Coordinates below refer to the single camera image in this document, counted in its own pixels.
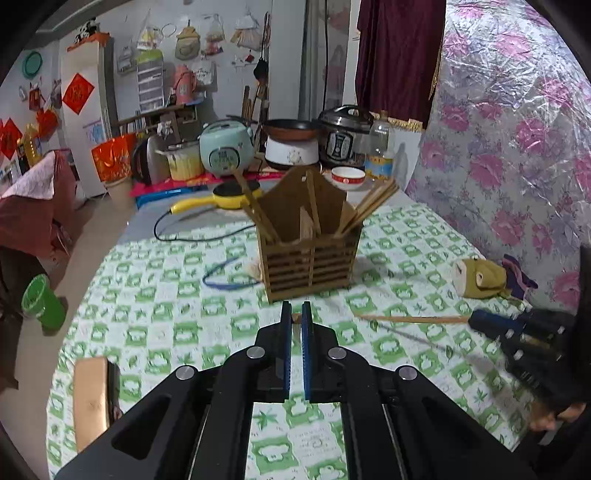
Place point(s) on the pink kettle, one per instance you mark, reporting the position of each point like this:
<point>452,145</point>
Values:
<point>184,87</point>

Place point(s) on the red hanging ornament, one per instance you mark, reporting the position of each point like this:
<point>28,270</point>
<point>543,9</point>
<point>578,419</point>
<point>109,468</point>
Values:
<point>46,123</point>

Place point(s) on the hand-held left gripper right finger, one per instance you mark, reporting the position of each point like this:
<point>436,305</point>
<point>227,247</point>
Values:
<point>307,350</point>

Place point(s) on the black silver pressure cooker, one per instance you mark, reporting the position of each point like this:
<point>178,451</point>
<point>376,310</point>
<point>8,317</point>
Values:
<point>341,138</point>

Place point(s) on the beige waste bin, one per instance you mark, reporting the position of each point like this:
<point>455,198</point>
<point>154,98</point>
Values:
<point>119,194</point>

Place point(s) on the white drawer unit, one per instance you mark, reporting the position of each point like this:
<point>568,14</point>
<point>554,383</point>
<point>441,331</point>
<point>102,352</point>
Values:
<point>150,87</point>

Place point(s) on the maroon furniture cover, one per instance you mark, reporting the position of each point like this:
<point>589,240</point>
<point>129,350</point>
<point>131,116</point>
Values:
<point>32,203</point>

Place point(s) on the red gift bag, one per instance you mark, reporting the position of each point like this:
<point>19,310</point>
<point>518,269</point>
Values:
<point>113,159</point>

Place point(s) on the teal plate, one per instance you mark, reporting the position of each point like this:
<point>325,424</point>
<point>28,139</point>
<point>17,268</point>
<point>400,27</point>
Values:
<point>32,64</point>

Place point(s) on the panda toy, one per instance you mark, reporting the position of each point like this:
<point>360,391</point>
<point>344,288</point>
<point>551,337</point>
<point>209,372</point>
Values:
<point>87,32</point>

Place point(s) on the red diamond paper decoration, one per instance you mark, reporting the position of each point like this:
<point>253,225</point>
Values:
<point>9,138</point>
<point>78,93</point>

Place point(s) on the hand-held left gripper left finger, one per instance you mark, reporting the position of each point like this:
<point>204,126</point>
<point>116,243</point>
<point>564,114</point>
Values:
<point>287,350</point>

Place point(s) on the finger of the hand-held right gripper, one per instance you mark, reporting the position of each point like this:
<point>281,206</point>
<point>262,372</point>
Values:
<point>489,321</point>
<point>519,353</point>

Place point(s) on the dark electric kettle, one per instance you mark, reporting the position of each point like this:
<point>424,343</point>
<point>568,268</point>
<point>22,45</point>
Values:
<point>143,164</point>

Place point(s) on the white refrigerator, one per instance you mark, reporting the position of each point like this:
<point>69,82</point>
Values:
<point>90,138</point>

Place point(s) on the blue elastic band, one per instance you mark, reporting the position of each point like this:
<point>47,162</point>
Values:
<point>206,280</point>

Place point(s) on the floral pink plastic sheet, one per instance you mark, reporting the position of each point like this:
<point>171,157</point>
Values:
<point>498,138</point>

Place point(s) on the olive green frog plush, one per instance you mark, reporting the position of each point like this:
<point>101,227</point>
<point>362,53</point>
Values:
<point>480,277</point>

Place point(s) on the person's right hand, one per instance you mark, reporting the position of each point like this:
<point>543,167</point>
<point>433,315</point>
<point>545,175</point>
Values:
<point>549,417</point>

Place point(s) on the mint green rice cooker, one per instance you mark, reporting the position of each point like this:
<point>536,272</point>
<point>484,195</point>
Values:
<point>226,150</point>

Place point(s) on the red and white bowl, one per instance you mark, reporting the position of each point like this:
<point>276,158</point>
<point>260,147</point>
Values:
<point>348,179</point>

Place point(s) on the wooden rolling pins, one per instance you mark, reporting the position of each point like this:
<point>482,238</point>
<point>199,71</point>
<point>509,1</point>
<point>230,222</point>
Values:
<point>251,108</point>

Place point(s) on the tan flat rectangular object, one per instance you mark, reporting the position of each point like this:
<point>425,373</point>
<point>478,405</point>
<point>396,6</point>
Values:
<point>92,406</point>

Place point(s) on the yellow cooking oil bottle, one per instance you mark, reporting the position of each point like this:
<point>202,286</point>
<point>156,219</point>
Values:
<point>30,147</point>

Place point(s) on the white electric cooker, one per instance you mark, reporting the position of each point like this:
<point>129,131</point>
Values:
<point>291,154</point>

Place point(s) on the cream lidded bucket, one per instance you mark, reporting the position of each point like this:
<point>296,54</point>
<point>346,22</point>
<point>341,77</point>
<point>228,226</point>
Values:
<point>184,166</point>

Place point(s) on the purple cloth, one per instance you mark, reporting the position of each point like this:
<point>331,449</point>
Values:
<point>519,274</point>

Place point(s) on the bundle of wooden chopsticks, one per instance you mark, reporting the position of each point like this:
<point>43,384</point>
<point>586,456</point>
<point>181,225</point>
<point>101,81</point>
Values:
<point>369,203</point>

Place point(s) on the black hanging item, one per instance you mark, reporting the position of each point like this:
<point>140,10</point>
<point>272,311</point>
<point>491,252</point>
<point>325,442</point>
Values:
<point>262,69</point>

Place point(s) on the yellow electric pan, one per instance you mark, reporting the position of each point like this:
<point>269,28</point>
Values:
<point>203,203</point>

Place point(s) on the clear plastic bottle yellow label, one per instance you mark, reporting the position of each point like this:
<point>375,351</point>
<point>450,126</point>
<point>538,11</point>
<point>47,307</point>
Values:
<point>381,157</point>

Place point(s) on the green plastic bucket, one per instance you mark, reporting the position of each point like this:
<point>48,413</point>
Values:
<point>41,304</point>

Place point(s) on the green patterned tablecloth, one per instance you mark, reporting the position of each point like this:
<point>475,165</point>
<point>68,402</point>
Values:
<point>184,300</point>

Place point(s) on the wooden slatted utensil holder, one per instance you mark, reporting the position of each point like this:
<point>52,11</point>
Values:
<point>304,272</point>

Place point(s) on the maroon curtain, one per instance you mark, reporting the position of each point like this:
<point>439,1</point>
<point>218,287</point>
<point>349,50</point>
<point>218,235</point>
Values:
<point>397,60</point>

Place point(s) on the copper frying pan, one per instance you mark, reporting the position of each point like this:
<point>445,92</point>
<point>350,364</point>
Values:
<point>291,130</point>

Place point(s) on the wooden chopstick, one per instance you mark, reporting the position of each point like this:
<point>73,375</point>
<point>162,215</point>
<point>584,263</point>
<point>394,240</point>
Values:
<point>314,203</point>
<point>251,201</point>
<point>415,319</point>

